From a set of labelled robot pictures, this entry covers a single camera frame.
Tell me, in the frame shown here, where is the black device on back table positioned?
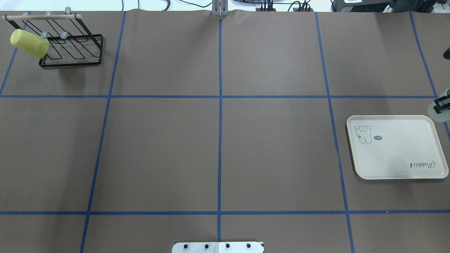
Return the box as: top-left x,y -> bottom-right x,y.
330,0 -> 392,13

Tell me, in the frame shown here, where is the grey metal camera post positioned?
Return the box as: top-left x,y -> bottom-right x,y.
212,0 -> 229,17

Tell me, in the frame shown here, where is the black wire cup rack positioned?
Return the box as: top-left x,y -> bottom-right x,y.
1,7 -> 103,68

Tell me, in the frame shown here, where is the cream rabbit print tray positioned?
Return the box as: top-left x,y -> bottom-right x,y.
346,115 -> 449,180

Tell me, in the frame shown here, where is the yellow plastic cup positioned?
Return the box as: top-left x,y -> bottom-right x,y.
10,29 -> 50,59

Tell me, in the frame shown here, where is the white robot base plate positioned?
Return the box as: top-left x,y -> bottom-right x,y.
172,241 -> 265,253

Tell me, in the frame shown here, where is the pale green plastic cup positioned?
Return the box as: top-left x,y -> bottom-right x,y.
427,88 -> 450,122

